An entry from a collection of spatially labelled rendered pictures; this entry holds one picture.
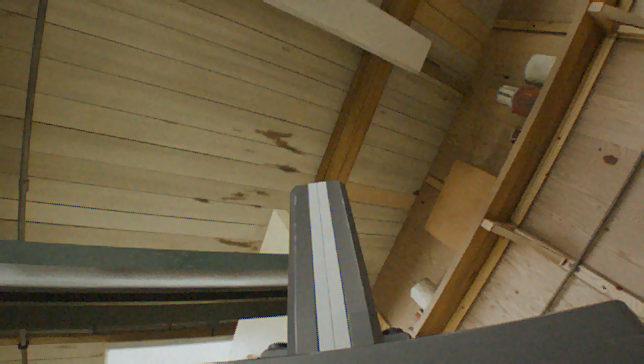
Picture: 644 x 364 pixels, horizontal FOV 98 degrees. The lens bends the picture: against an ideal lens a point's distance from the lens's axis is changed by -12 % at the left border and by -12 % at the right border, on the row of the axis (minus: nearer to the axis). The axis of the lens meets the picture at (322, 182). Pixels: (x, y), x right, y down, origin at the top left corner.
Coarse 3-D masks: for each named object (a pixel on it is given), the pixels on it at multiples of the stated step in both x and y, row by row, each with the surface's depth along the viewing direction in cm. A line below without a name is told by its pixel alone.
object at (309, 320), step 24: (312, 192) 10; (312, 216) 9; (312, 240) 8; (288, 264) 7; (312, 264) 7; (288, 288) 7; (312, 288) 7; (288, 312) 6; (312, 312) 6; (288, 336) 6; (312, 336) 6
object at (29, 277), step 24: (0, 264) 30; (24, 264) 31; (0, 288) 28; (24, 288) 29; (48, 288) 30; (72, 288) 31; (96, 288) 32; (120, 288) 34; (144, 288) 35; (168, 288) 37; (192, 288) 38; (216, 288) 40; (240, 288) 41; (264, 288) 43
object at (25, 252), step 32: (0, 256) 34; (32, 256) 36; (64, 256) 38; (96, 256) 40; (128, 256) 43; (160, 256) 45; (192, 256) 48; (224, 256) 51; (256, 256) 54; (0, 320) 29; (32, 320) 31; (64, 320) 33; (96, 320) 34; (128, 320) 36; (160, 320) 38; (192, 320) 41; (224, 320) 43
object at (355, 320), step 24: (336, 192) 10; (336, 216) 9; (336, 240) 8; (336, 264) 7; (360, 264) 7; (336, 288) 6; (360, 288) 6; (336, 312) 6; (360, 312) 6; (336, 336) 6; (360, 336) 6; (384, 336) 6; (408, 336) 6
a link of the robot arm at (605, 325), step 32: (544, 320) 4; (576, 320) 4; (608, 320) 4; (640, 320) 5; (320, 352) 4; (352, 352) 4; (384, 352) 4; (416, 352) 4; (448, 352) 4; (480, 352) 4; (512, 352) 4; (544, 352) 4; (576, 352) 4; (608, 352) 4; (640, 352) 4
